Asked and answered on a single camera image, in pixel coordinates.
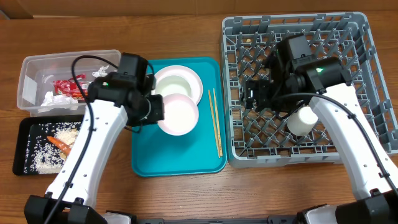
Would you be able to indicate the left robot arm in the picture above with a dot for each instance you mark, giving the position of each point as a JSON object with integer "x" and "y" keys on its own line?
{"x": 122, "y": 98}

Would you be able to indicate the white rice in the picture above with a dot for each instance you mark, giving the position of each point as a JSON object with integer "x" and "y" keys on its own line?
{"x": 41, "y": 156}

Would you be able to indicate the red snack wrapper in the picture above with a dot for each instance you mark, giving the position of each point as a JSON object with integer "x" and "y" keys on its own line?
{"x": 70, "y": 88}

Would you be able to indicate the left wooden chopstick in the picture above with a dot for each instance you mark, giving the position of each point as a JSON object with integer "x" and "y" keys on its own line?
{"x": 214, "y": 124}

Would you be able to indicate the white tissue paper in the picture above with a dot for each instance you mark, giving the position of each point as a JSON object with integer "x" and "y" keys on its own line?
{"x": 50, "y": 99}

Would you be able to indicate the large white plate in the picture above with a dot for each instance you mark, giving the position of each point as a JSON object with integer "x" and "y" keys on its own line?
{"x": 178, "y": 79}

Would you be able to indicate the black plastic tray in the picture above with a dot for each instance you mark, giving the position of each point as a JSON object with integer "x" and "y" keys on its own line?
{"x": 23, "y": 133}

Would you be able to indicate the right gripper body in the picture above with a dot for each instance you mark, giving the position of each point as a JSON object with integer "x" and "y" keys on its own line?
{"x": 273, "y": 99}

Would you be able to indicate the white paper napkin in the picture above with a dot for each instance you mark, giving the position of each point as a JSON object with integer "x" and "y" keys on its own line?
{"x": 102, "y": 72}

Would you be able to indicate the small white bowl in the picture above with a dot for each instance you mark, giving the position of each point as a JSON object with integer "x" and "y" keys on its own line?
{"x": 180, "y": 115}

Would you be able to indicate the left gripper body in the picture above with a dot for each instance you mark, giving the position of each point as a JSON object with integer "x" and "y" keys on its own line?
{"x": 152, "y": 111}

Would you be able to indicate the white cup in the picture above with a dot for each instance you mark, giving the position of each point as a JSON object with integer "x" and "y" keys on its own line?
{"x": 302, "y": 122}

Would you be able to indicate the teal plastic serving tray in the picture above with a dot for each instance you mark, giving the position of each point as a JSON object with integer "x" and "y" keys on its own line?
{"x": 156, "y": 153}

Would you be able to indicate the right wooden chopstick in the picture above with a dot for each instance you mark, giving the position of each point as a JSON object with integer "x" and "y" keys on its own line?
{"x": 217, "y": 124}

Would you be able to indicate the clear plastic waste bin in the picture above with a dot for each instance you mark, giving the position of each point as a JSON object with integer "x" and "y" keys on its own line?
{"x": 38, "y": 74}

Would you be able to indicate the grey plastic dishwasher rack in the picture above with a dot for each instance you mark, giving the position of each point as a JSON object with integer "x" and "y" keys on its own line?
{"x": 261, "y": 139}

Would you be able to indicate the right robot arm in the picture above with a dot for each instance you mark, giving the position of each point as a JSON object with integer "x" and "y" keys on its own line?
{"x": 299, "y": 78}

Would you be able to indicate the wooden chopstick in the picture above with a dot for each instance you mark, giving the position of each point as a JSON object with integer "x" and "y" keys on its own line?
{"x": 217, "y": 124}
{"x": 214, "y": 124}

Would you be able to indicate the orange carrot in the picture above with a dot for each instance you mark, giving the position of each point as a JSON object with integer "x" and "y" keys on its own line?
{"x": 65, "y": 148}

